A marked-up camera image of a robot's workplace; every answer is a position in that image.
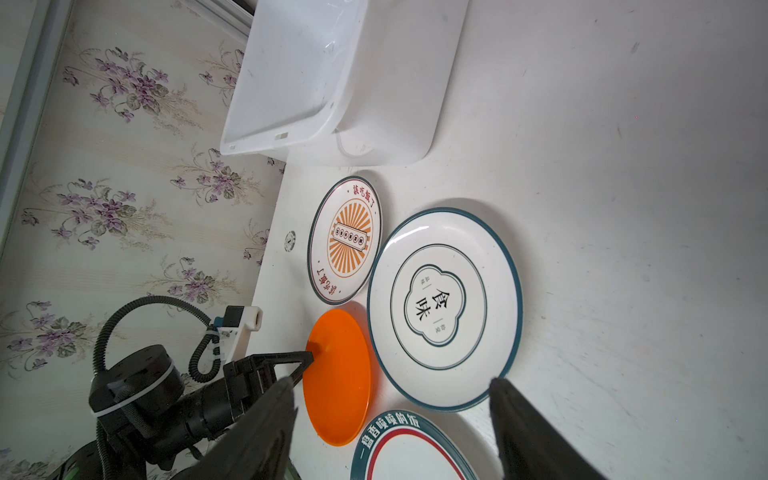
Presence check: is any orange plastic plate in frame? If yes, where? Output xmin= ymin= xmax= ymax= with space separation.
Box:
xmin=302 ymin=309 xmax=372 ymax=447

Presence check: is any green rimmed white plate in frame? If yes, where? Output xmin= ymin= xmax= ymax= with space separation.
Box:
xmin=350 ymin=410 xmax=477 ymax=480

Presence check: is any white plate black flower outline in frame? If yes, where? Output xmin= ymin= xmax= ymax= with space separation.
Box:
xmin=367 ymin=207 xmax=523 ymax=412

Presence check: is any white plastic bin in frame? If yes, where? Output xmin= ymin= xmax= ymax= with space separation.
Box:
xmin=220 ymin=1 xmax=468 ymax=167

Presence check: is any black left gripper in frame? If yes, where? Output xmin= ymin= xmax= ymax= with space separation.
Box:
xmin=224 ymin=350 xmax=314 ymax=420

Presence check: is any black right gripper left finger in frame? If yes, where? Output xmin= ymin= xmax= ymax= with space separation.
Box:
xmin=175 ymin=377 xmax=298 ymax=480

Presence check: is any white plate orange fan centre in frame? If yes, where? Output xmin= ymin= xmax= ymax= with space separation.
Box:
xmin=307 ymin=176 xmax=383 ymax=305

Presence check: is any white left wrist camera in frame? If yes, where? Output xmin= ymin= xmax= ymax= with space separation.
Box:
xmin=213 ymin=305 xmax=263 ymax=364

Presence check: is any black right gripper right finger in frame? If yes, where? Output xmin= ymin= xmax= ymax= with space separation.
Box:
xmin=489 ymin=378 xmax=604 ymax=479

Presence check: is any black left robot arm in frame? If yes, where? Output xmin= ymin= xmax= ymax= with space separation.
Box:
xmin=50 ymin=295 xmax=313 ymax=479

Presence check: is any aluminium frame post left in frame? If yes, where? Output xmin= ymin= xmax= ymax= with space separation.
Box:
xmin=1 ymin=1 xmax=74 ymax=240

